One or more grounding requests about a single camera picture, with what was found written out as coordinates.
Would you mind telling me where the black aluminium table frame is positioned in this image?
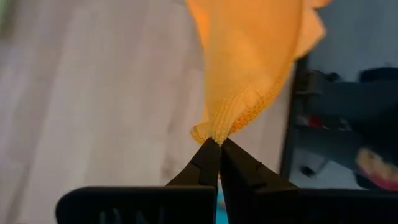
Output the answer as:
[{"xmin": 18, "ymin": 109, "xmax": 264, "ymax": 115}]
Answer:
[{"xmin": 279, "ymin": 55, "xmax": 312, "ymax": 180}]

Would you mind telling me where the orange microfiber towel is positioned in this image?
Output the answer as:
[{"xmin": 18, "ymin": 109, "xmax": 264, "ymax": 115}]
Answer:
[{"xmin": 185, "ymin": 0, "xmax": 332, "ymax": 147}]

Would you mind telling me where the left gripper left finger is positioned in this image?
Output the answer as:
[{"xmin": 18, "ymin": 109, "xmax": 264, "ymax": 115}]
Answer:
[{"xmin": 55, "ymin": 138, "xmax": 222, "ymax": 224}]

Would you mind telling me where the green microfiber towel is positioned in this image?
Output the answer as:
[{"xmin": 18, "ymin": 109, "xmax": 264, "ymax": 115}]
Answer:
[{"xmin": 0, "ymin": 0, "xmax": 18, "ymax": 41}]

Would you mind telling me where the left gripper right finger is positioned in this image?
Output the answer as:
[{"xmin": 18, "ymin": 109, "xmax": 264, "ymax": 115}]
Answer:
[{"xmin": 220, "ymin": 138, "xmax": 398, "ymax": 224}]

